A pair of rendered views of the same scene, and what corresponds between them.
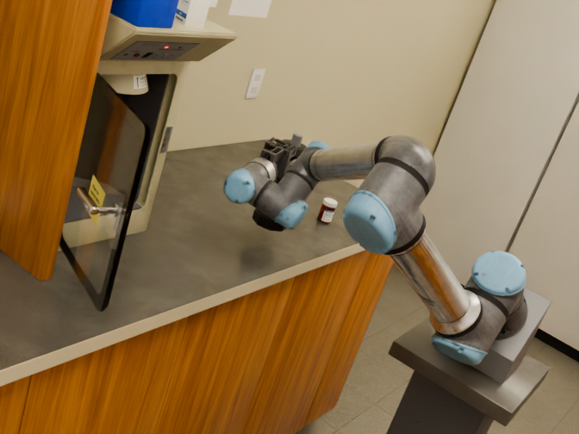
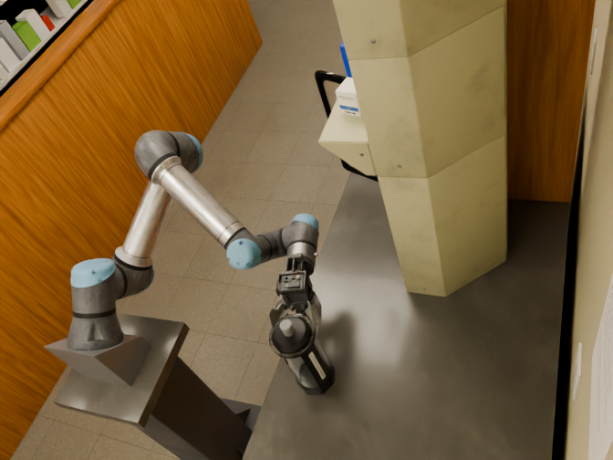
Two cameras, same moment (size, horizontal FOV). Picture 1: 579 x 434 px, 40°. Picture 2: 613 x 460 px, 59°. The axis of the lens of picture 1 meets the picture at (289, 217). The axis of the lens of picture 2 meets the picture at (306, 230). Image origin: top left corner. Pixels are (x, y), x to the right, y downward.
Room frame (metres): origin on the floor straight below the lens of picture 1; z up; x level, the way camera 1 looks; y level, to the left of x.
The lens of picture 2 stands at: (2.71, 0.26, 2.26)
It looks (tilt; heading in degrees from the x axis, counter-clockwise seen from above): 47 degrees down; 188
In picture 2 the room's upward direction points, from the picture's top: 24 degrees counter-clockwise
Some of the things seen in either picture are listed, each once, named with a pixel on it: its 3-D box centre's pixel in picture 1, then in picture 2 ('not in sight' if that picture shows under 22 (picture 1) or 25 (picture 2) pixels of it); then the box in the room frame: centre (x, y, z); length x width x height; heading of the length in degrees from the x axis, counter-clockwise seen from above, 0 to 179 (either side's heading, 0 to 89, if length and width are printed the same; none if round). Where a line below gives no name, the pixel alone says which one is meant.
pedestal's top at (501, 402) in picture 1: (471, 361); (122, 364); (1.78, -0.55, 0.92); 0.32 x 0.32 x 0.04; 63
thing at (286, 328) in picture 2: (295, 145); (289, 331); (2.04, 0.05, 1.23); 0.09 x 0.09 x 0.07
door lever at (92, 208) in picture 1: (96, 201); not in sight; (1.37, 0.36, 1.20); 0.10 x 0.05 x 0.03; 39
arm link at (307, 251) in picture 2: (258, 173); (302, 258); (1.83, 0.11, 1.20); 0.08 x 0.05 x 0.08; 76
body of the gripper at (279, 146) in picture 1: (272, 162); (296, 282); (1.91, 0.08, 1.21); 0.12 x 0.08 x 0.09; 166
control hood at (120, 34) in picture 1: (166, 44); (366, 110); (1.68, 0.37, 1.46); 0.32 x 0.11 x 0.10; 151
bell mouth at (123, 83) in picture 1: (113, 69); not in sight; (1.78, 0.50, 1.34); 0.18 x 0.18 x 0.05
